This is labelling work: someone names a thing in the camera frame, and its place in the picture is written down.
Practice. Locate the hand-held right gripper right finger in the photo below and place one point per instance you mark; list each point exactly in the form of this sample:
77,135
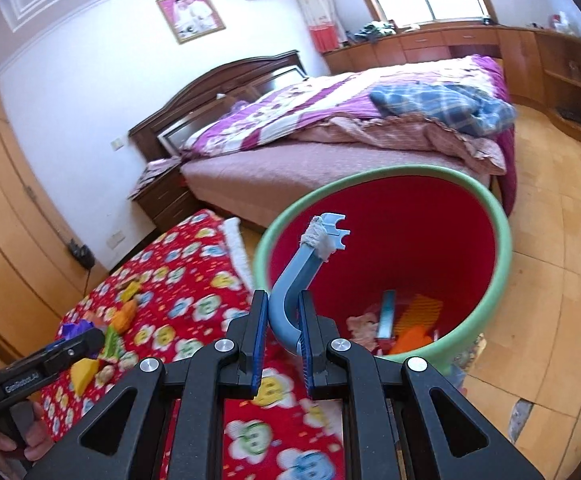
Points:
306,360

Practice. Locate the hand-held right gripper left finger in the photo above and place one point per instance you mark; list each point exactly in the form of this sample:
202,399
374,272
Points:
256,350

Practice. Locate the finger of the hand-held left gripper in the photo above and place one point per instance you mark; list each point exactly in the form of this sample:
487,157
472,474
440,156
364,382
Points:
75,350
78,330

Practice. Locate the green spiral print box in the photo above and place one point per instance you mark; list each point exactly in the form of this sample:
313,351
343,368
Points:
113,345

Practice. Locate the white paper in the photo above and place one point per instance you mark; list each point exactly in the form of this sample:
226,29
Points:
363,327

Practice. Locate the white medicine box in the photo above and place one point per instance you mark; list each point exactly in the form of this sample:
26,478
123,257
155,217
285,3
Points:
386,315

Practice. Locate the green rimmed red bin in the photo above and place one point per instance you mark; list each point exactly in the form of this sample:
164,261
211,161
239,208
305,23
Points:
420,240

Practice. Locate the person's left hand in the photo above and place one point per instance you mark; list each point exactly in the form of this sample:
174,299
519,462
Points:
41,432

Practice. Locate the black power strip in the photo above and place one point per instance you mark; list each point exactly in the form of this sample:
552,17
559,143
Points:
80,253

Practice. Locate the red smiley printed blanket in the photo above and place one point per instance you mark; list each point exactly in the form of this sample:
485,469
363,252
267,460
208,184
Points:
185,280

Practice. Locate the wooden wardrobe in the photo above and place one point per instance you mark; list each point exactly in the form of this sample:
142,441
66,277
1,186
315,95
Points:
10,210

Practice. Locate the dark wooden nightstand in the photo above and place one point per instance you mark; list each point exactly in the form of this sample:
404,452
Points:
170,200

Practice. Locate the pink folded clothes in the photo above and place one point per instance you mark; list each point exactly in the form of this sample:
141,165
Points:
155,172

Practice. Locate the bed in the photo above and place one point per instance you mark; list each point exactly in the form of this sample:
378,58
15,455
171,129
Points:
250,170

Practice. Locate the pink ruffled blanket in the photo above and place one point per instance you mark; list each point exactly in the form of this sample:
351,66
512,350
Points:
395,140

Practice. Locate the purple patterned quilt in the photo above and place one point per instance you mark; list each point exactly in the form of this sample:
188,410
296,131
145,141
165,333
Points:
290,105

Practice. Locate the dark wooden headboard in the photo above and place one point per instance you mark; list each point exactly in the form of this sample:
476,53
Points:
195,95

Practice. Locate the blue plaid cloth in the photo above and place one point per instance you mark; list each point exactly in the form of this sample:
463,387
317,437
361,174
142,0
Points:
435,102

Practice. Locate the dark clothes pile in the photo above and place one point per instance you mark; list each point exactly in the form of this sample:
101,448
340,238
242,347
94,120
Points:
370,31

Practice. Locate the long wooden cabinet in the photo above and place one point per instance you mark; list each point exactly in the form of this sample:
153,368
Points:
420,45

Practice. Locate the framed couple photo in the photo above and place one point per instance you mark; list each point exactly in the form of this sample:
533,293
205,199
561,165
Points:
190,12

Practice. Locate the white red curtain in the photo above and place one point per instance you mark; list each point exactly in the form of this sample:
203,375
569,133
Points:
320,15

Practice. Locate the black flat device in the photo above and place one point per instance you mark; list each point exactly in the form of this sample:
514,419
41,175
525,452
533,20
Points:
572,115

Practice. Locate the wooden corner shelf unit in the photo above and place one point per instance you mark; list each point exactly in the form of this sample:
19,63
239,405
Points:
525,60

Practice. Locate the red white container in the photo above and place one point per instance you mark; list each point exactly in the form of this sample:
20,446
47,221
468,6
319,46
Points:
560,21

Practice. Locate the wall socket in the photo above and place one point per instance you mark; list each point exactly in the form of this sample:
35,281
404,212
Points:
116,238

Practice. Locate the wall switch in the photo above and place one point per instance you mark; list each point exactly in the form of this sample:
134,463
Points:
117,143

